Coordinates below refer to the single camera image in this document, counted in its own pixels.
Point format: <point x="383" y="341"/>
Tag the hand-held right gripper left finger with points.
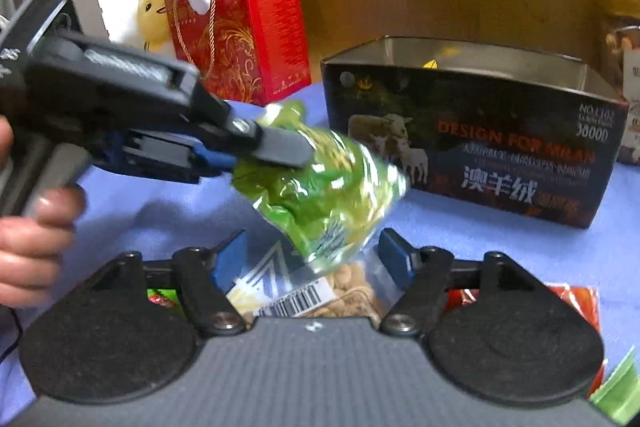
<point x="227" y="262"/>

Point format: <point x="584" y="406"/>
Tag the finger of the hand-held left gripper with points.
<point x="277" y="147"/>

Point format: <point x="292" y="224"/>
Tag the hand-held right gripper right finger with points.
<point x="395" y="259"/>

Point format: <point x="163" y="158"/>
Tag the bright green snack packet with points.
<point x="325" y="197"/>

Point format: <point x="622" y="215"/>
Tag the clear packet of beige snacks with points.
<point x="320" y="294"/>

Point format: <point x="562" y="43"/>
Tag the black cardboard box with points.
<point x="475" y="147"/>

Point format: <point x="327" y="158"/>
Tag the red snack packet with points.
<point x="575" y="312"/>

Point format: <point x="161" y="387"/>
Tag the pale green snack packet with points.
<point x="620" y="387"/>

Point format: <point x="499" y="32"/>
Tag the person's left hand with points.
<point x="35" y="252"/>

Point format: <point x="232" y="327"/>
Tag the yellow plush chick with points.
<point x="152" y="17"/>

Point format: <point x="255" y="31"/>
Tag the blue printed blanket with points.
<point x="500" y="247"/>

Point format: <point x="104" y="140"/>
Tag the red gift box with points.
<point x="260" y="32"/>

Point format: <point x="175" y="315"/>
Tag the clear nut jar yellow lid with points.
<point x="627" y="57"/>

